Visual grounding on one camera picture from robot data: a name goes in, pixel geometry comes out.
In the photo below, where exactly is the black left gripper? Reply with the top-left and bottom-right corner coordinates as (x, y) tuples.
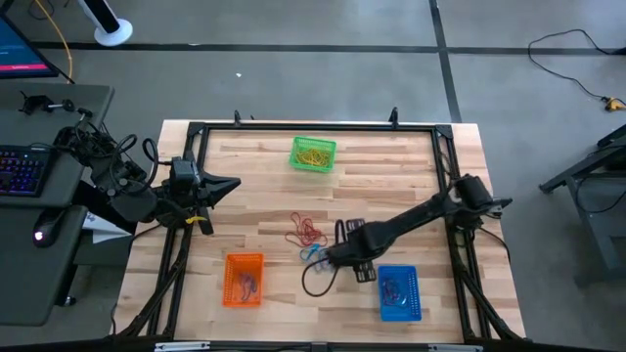
(168, 165), (242, 237)

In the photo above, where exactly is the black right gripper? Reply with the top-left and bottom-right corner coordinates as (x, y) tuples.
(326, 217), (379, 285)

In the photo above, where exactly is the yellow rubber band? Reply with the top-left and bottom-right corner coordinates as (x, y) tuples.
(298, 151), (330, 168)
(307, 149), (334, 168)
(295, 148), (319, 168)

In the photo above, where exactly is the orange plastic basket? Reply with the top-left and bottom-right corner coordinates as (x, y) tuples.
(222, 252), (265, 308)

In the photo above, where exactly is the blue plastic basket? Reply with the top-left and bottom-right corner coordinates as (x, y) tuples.
(377, 265), (423, 323)

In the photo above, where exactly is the green plastic basket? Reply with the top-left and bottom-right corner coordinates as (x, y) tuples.
(288, 136), (337, 174)

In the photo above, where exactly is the white paper sheet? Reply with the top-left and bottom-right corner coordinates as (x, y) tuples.
(81, 209), (133, 244)

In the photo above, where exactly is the black desk clamp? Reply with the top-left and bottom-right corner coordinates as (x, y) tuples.
(19, 91), (75, 117)
(72, 107), (94, 129)

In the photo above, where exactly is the black computer mouse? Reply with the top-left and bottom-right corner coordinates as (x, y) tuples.
(32, 208), (65, 249)

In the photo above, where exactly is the white round stand base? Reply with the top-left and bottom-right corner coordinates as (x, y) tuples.
(76, 0), (134, 48)

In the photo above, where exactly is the backlit black keyboard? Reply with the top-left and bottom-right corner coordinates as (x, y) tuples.
(0, 145), (54, 198)

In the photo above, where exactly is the grey desk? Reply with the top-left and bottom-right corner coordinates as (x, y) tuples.
(0, 82), (116, 328)

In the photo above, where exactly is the monitor with blue screen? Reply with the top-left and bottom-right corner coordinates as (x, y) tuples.
(0, 13), (60, 79)

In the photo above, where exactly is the grey metal stand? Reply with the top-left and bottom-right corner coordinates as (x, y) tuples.
(537, 124), (626, 287)

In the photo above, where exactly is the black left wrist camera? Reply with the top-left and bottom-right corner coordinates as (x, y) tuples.
(169, 155), (200, 196)

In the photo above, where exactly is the black metal table frame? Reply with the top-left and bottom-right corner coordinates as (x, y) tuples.
(114, 119), (527, 343)

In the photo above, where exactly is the silver edge bracket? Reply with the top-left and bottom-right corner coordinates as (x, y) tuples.
(428, 343), (484, 352)
(155, 341), (211, 352)

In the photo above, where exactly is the black base cable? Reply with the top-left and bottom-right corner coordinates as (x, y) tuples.
(476, 225), (513, 265)

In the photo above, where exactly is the yellow cable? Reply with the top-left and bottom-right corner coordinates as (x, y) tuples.
(32, 0), (74, 85)

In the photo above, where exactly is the black floor cable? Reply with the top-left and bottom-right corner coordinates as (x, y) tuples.
(526, 27), (626, 102)

